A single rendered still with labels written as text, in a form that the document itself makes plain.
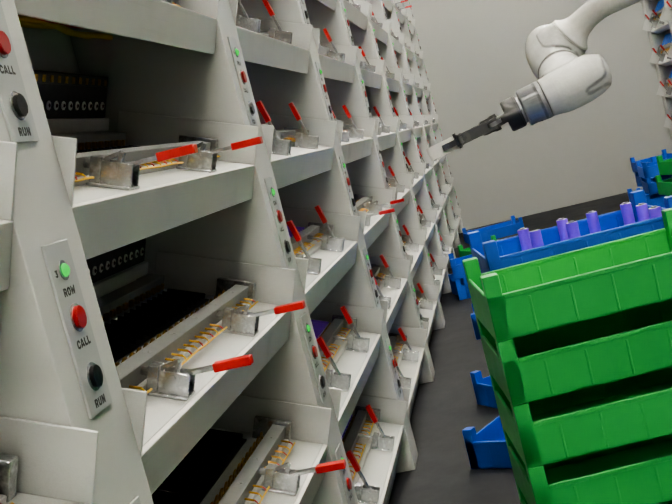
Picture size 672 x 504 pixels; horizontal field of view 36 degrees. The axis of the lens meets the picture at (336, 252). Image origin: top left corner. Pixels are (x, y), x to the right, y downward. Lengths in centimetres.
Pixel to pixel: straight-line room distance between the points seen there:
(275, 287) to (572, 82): 118
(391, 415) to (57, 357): 146
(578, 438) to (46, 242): 76
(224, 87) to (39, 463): 75
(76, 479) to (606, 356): 74
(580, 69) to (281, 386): 124
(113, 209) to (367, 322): 126
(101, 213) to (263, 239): 55
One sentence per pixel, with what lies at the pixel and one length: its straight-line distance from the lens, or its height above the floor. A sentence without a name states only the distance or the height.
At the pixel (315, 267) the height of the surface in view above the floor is 50.
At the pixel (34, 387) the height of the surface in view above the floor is 57.
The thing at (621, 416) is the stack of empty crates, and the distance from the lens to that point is 130.
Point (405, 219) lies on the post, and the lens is 345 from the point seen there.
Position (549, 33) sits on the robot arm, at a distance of 250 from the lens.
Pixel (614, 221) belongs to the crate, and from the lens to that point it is 179.
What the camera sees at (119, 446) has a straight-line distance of 77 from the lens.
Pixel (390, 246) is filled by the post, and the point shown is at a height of 38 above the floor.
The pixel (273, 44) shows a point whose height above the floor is 86.
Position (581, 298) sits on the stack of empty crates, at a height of 43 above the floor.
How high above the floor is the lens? 67
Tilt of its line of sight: 5 degrees down
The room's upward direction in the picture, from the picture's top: 14 degrees counter-clockwise
